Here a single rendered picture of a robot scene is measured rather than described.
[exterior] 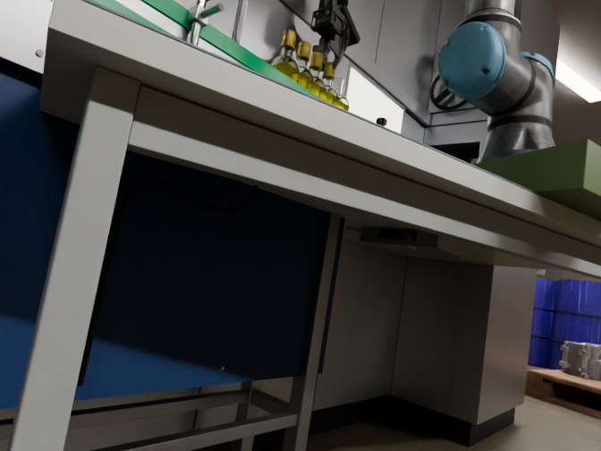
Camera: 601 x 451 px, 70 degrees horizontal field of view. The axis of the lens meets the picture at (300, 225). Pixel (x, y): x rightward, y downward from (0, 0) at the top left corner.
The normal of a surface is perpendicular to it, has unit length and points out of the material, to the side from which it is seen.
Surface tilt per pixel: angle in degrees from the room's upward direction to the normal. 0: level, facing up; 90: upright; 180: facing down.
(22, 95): 90
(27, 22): 90
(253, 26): 90
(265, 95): 90
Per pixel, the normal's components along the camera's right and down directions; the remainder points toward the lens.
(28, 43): 0.75, 0.04
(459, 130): -0.64, -0.19
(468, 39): -0.80, -0.07
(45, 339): 0.54, -0.01
